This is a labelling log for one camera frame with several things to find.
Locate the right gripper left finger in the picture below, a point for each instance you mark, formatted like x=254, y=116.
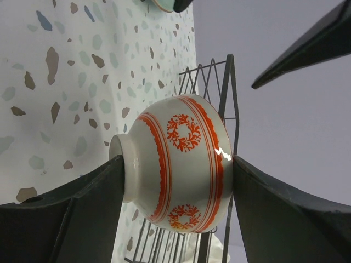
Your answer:
x=76, y=222

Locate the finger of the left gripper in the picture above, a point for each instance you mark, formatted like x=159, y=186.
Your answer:
x=328, y=39
x=181, y=5

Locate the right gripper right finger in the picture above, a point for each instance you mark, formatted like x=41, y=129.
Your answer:
x=280, y=223

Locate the green floral plate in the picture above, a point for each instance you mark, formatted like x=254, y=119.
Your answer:
x=165, y=5

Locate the white orange patterned bowl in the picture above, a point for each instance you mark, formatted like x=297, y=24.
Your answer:
x=178, y=164

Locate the black wire dish rack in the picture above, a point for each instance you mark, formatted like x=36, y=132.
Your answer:
x=154, y=244

